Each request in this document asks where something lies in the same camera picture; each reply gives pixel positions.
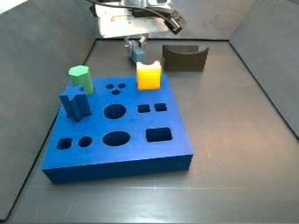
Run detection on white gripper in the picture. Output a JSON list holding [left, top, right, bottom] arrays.
[[96, 5, 168, 54]]

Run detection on light blue rectangular block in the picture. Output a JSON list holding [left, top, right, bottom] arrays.
[[130, 41, 145, 63]]

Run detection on black curved fixture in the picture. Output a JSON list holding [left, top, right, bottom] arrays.
[[162, 45, 209, 72]]

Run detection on blue shape sorting board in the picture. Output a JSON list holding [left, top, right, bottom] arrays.
[[41, 76, 193, 185]]

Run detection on yellow arch block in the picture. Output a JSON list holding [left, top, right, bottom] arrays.
[[136, 61, 161, 90]]

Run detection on green hexagonal prism block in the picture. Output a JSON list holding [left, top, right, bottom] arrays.
[[69, 65, 94, 95]]

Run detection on dark blue star block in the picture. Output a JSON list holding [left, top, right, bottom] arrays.
[[60, 85, 92, 122]]

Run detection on black camera cable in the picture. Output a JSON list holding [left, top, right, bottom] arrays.
[[85, 0, 173, 21]]

